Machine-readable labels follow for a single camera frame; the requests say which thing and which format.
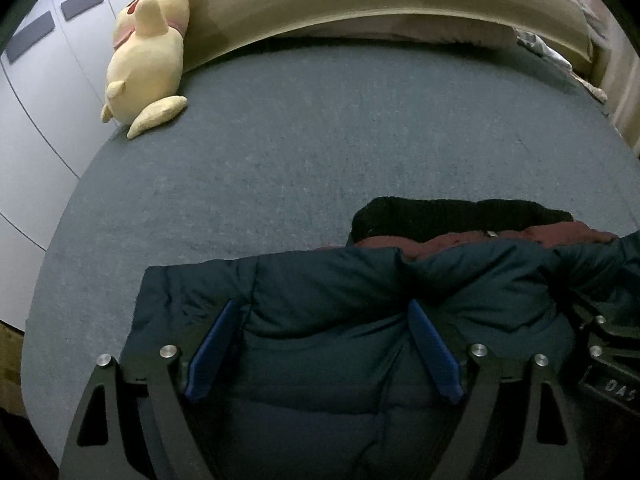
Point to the grey bed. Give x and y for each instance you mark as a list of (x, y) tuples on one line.
[(300, 135)]

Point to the yellow plush toy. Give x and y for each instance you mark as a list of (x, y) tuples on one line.
[(145, 65)]

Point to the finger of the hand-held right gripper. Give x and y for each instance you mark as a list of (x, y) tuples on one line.
[(592, 327)]

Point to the white wardrobe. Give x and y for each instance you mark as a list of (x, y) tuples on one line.
[(35, 135)]

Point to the navy puffer jacket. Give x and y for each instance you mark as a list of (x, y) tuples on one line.
[(325, 320)]

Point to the beige curtain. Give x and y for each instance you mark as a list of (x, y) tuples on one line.
[(622, 85)]

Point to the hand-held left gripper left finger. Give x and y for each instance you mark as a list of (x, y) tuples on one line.
[(210, 355)]

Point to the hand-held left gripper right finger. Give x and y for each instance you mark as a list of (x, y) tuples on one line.
[(435, 355)]

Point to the pile of pale clothes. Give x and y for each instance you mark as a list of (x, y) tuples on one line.
[(545, 50)]

